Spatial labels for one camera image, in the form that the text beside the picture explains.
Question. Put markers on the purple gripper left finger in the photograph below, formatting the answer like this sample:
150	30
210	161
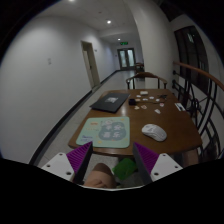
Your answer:
79	159

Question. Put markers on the curved wooden stair railing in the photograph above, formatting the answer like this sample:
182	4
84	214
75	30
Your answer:
202	95

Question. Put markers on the beige side door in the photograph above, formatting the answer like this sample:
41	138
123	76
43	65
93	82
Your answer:
90	63

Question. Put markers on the white card on table edge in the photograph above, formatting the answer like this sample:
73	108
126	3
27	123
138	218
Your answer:
179	106

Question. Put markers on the green exit sign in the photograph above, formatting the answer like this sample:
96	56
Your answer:
123	43

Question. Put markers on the small black box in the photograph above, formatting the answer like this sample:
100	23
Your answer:
132	102

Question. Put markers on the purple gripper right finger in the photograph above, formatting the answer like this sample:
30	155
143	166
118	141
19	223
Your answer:
145	159

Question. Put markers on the white computer mouse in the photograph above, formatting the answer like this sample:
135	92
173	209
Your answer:
155	132

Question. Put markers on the wooden armchair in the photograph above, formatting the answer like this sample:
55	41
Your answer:
151	81

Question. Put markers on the black closed laptop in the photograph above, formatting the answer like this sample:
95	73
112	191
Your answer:
111	102

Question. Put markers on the light green mouse pad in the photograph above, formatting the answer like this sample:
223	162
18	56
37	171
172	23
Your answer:
106	132

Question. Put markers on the green cloth under table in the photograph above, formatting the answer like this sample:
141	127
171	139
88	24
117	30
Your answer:
124	168

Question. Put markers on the glass double exit door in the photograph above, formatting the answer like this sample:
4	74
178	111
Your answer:
126	58

